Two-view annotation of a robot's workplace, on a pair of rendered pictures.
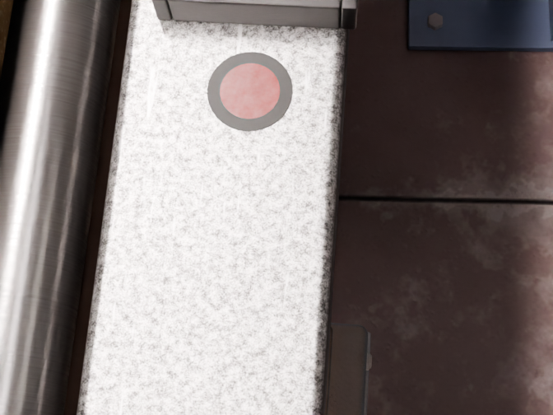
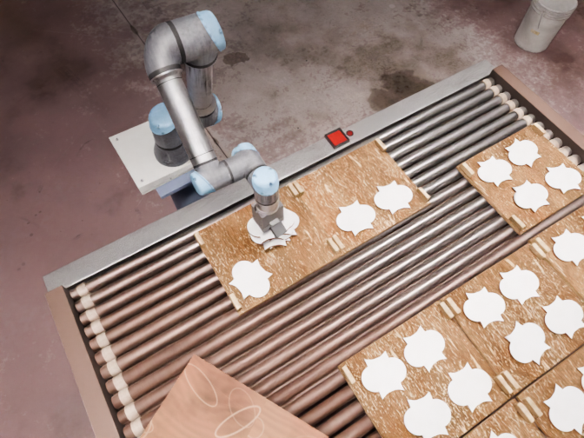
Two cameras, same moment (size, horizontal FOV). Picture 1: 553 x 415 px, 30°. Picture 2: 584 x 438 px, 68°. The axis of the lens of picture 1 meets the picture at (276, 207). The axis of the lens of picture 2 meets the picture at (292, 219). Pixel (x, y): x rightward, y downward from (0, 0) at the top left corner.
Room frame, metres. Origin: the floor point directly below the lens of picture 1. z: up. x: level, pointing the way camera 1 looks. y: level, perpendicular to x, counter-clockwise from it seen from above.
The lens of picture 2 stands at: (1.15, 0.65, 2.34)
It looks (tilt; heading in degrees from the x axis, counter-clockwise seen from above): 62 degrees down; 225
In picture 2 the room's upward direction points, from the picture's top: 1 degrees clockwise
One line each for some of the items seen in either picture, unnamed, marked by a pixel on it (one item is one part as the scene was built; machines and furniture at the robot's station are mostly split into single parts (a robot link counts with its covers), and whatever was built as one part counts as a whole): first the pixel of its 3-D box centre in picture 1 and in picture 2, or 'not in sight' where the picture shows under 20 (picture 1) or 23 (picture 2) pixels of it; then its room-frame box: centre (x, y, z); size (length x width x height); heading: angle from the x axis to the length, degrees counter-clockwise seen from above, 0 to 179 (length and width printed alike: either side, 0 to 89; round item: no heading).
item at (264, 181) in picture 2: not in sight; (265, 185); (0.72, 0.11, 1.26); 0.09 x 0.08 x 0.11; 76
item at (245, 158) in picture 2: not in sight; (244, 164); (0.71, 0.02, 1.25); 0.11 x 0.11 x 0.08; 76
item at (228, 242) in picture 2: not in sight; (266, 245); (0.76, 0.14, 0.93); 0.41 x 0.35 x 0.02; 168
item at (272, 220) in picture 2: not in sight; (270, 216); (0.73, 0.14, 1.10); 0.12 x 0.09 x 0.16; 81
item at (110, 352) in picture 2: not in sight; (347, 221); (0.47, 0.27, 0.90); 1.95 x 0.05 x 0.05; 167
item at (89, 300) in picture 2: not in sight; (318, 182); (0.42, 0.08, 0.90); 1.95 x 0.05 x 0.05; 167
